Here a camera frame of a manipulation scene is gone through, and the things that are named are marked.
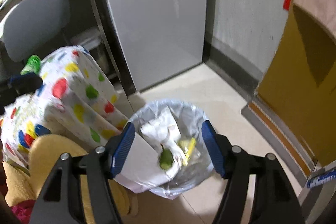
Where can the green bottle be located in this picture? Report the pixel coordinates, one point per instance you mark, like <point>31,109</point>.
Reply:
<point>31,64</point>

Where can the yellow wooden door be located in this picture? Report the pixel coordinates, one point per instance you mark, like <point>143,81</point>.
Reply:
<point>288,82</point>

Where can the red sticker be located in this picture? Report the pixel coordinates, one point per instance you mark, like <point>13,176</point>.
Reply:
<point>287,2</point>

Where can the blue white packet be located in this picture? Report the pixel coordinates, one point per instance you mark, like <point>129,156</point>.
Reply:
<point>321,178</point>

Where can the white plastic container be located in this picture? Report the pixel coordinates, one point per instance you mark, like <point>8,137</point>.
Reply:
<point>86,37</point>

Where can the clear zip bag yellow strip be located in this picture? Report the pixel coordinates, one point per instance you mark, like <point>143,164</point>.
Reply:
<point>189,148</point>

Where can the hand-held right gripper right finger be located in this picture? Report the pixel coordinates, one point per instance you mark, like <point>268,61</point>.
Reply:
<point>212,150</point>

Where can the grey office chair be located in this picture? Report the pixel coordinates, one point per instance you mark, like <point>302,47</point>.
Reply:
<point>34,19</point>

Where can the pink cloth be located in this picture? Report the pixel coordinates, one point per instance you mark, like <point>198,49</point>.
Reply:
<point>23,212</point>

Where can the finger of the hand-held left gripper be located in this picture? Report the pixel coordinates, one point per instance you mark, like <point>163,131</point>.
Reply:
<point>23,85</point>

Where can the grey door threshold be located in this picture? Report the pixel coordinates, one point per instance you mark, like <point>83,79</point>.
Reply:
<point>252,111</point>

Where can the bin with clear liner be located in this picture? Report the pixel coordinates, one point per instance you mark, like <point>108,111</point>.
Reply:
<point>194,113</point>

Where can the balloon print tablecloth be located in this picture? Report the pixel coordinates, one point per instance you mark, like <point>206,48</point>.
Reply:
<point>78,87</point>

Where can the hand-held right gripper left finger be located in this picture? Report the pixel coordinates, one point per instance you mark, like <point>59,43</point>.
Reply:
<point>123,150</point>

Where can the white fridge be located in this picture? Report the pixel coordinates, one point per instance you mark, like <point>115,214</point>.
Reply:
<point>157,16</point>

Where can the white envelope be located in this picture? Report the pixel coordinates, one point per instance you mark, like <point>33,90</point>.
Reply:
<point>141,158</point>

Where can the white paper trash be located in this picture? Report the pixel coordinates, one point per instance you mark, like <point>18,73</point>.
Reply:
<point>157,129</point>

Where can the green pear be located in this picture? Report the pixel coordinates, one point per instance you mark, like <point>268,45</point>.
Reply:
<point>166,158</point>

